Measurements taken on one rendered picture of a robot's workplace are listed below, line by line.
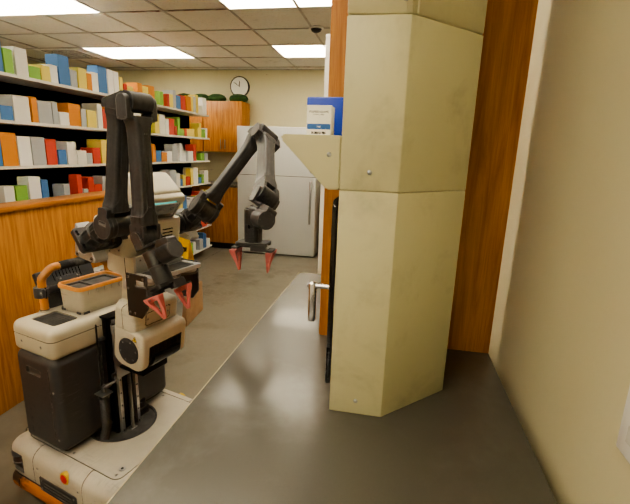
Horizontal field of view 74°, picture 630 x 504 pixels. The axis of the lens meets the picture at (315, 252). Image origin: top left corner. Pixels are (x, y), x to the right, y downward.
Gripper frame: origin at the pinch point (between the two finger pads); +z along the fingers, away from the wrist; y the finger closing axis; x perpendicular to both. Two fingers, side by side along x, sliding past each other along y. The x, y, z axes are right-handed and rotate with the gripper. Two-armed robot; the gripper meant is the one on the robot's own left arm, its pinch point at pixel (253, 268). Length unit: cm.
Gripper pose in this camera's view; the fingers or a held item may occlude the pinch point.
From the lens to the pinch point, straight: 136.7
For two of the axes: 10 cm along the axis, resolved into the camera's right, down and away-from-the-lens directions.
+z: -0.3, 9.7, 2.2
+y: 9.8, 0.7, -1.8
